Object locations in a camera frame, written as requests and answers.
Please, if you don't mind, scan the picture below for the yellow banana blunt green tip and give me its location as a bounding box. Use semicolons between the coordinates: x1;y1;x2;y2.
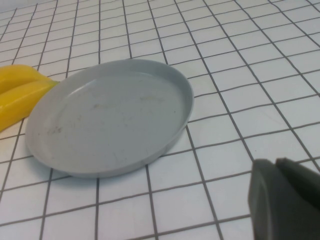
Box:
0;64;52;94

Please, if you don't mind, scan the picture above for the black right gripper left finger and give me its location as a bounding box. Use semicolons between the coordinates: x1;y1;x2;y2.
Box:
247;158;320;240

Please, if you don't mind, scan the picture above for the grey round plate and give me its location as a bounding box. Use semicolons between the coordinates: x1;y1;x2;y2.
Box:
24;59;195;179

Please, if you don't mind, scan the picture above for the white grid tablecloth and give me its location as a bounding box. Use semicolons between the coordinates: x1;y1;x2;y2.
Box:
0;0;320;240

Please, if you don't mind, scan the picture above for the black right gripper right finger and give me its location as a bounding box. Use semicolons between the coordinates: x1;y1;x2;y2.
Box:
275;157;320;208

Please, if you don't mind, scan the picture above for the yellow banana narrow curved tail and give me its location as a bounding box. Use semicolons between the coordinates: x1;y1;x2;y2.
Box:
0;78;60;133

